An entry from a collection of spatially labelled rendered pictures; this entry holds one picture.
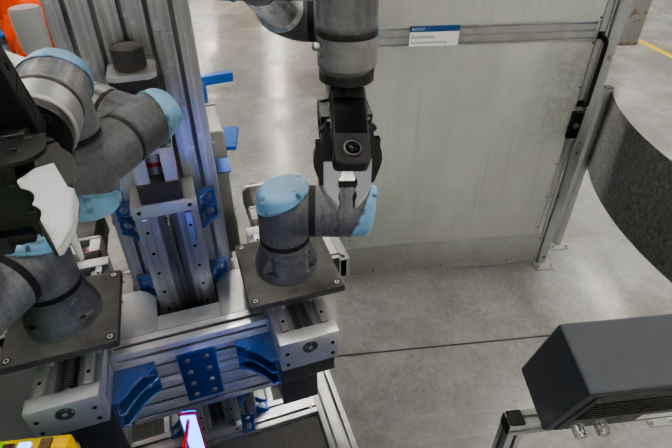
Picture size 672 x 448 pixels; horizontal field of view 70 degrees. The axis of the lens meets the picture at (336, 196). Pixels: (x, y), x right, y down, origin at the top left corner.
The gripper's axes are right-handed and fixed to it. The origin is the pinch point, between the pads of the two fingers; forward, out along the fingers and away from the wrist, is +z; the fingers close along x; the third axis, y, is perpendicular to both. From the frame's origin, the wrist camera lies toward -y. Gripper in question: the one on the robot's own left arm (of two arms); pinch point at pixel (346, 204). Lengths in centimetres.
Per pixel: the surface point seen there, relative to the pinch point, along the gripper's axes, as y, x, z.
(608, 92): 141, -144, 48
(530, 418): -15, -30, 37
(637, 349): -16.3, -42.2, 18.8
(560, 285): 110, -130, 143
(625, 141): 108, -134, 56
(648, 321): -12, -46, 18
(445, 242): 128, -71, 122
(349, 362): 76, -13, 143
